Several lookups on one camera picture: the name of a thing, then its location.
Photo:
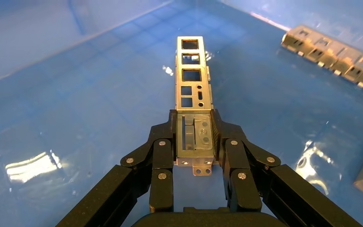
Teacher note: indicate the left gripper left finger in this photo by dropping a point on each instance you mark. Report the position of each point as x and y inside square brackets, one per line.
[162, 156]

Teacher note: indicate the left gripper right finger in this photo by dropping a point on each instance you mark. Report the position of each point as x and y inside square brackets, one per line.
[234, 156]

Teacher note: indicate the perforated metal bracket part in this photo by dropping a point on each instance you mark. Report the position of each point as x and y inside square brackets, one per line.
[197, 153]

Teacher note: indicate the slotted white metal part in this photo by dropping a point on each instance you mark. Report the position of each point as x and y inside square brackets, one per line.
[325, 51]

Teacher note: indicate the blue plastic bin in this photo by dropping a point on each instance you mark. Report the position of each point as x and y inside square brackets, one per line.
[75, 94]

